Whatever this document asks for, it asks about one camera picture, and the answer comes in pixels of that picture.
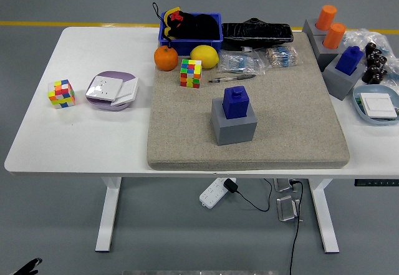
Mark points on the white power strip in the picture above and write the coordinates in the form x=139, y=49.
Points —
x=213, y=194

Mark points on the purple plate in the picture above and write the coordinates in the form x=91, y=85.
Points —
x=115, y=75

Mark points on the black power adapter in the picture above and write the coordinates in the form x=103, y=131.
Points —
x=230, y=185

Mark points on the orange fruit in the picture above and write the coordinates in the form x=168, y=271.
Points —
x=166, y=58

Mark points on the blue plastic bin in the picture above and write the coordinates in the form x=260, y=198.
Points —
x=184, y=46

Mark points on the black cloth bundle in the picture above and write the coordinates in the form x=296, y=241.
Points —
x=202, y=27

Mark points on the grey-brown mat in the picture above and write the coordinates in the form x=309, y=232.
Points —
x=187, y=131

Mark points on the grey ballpoint pen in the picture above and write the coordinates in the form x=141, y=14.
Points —
x=240, y=77

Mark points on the white-edged colourful puzzle cube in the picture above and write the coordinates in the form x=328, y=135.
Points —
x=61, y=94

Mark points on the small white connector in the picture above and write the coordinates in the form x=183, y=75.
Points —
x=246, y=49

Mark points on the orange cylinder seal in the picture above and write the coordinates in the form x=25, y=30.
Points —
x=333, y=35
x=325, y=16

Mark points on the white wall switch panel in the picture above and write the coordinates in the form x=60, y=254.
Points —
x=378, y=105
x=129, y=92

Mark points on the blue square seal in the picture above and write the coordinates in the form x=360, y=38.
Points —
x=235, y=103
x=349, y=60

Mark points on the black wrapped long object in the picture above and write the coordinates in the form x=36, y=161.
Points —
x=255, y=33

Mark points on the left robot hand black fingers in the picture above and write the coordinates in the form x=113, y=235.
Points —
x=28, y=268

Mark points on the dark brown knob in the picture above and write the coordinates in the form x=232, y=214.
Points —
x=373, y=58
x=368, y=76
x=370, y=48
x=380, y=77
x=382, y=60
x=374, y=68

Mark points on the white table leg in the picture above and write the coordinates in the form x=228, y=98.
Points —
x=324, y=219
x=107, y=219

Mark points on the black table control panel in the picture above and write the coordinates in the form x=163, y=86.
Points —
x=374, y=183

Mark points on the clear crumpled plastic bag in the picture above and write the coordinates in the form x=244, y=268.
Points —
x=358, y=36

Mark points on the green circuit board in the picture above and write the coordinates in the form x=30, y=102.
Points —
x=359, y=102

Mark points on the clear metal bracket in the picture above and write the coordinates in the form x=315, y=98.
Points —
x=286, y=209
x=282, y=185

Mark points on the white wall socket panel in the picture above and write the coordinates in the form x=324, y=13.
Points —
x=104, y=88

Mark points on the yellow black red toy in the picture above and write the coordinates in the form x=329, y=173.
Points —
x=168, y=13

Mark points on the yellow lemon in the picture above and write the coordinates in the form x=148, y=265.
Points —
x=204, y=56

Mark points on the stickerless colourful puzzle cube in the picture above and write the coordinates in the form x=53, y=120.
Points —
x=190, y=74

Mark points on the grey seal holder block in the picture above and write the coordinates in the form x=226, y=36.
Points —
x=338, y=83
x=237, y=133
x=325, y=58
x=308, y=28

